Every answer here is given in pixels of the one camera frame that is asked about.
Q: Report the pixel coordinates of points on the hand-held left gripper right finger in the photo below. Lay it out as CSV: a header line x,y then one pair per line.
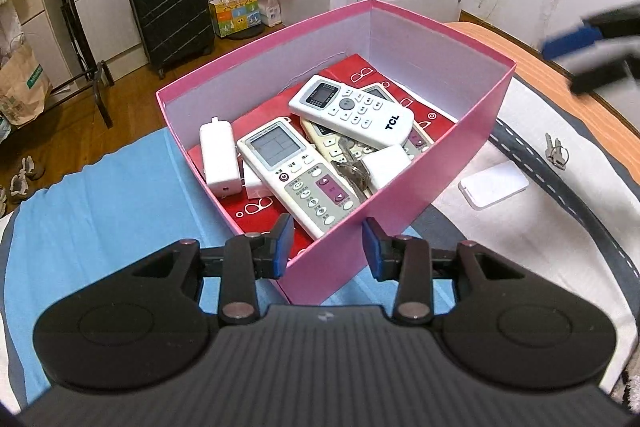
x,y
372,253

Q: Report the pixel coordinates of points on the small white charger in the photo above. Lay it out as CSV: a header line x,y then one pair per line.
x,y
256,186

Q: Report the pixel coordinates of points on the orange bed mat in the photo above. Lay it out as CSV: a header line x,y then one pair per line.
x,y
540,57

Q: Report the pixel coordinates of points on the white remote with grey button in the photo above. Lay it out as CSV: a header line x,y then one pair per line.
x,y
350,109

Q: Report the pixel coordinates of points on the pair of grey shoes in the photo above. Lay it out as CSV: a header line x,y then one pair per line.
x,y
26,179

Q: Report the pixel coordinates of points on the blue bed sheet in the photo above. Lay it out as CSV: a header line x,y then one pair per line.
x,y
110,217

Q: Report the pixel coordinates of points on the road print blanket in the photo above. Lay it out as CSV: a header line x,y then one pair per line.
x,y
575,217

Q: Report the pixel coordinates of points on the green and white bag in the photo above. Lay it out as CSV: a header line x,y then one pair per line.
x,y
3,127

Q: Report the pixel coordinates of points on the black suitcase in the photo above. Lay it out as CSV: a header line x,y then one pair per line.
x,y
170,12

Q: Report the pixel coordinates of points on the pink cardboard box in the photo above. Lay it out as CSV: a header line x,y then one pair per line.
x,y
450,147

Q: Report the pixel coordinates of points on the flat white power bank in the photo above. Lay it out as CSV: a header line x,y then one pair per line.
x,y
492,184

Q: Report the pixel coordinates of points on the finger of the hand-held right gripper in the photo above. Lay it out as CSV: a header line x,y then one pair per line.
x,y
570,41
602,76

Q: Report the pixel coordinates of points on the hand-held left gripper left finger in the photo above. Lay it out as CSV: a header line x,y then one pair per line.
x,y
283,248

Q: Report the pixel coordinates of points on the large white wall charger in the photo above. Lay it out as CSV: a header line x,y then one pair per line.
x,y
217,157

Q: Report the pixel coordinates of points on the bunch of silver keys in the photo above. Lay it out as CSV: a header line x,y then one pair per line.
x,y
350,174
556,152

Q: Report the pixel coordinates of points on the white cube charger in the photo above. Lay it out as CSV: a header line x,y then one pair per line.
x,y
386,163

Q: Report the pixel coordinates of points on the brown paper bag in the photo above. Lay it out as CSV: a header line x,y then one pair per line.
x,y
22,89

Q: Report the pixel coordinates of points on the black clothes rack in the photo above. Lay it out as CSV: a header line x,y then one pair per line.
x,y
82,42

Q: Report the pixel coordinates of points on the colourful gift bag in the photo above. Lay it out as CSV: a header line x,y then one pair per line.
x,y
236,14

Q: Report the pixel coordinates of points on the cream remote with purple buttons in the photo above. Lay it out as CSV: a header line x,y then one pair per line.
x,y
418,142

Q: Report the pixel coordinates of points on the cream remote with large screen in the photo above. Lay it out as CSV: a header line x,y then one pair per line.
x,y
295,177

